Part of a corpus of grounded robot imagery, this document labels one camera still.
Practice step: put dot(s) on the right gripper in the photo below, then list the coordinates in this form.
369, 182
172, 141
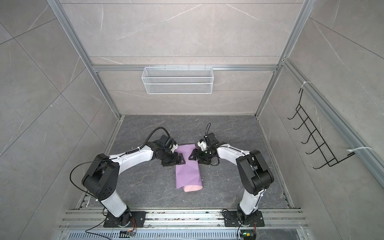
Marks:
195, 152

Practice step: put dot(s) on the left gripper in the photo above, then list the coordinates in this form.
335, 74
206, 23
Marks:
178, 162

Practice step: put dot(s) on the pink wrapping paper sheet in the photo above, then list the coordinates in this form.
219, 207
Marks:
188, 175

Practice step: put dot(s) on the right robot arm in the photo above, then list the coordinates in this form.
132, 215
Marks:
254, 172

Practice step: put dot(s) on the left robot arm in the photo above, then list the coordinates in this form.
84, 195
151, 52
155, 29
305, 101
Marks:
102, 176

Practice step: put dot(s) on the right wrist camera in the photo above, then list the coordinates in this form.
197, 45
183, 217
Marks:
202, 145

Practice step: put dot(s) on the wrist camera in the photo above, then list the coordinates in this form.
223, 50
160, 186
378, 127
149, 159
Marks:
174, 147
202, 145

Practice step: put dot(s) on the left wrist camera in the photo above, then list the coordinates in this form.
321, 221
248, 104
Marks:
174, 147

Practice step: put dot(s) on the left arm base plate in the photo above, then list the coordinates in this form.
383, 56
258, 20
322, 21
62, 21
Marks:
126, 220

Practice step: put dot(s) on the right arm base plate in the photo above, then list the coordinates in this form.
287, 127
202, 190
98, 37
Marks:
237, 218

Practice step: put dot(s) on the white wire mesh basket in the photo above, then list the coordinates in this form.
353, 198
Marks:
178, 80

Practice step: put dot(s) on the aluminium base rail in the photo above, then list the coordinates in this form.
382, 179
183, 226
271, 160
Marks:
209, 224

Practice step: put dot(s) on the black wire hook rack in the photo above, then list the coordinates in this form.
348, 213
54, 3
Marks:
315, 136

